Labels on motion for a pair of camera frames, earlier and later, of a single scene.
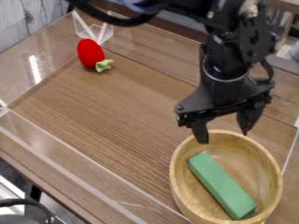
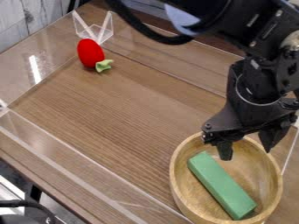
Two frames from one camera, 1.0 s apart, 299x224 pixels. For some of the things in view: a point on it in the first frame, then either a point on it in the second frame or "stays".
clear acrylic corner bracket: (97, 32) stays
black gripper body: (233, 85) → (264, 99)
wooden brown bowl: (249, 160) stays
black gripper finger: (201, 132) → (226, 150)
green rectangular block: (221, 186) stays
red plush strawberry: (91, 54) stays
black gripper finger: (248, 117) → (273, 135)
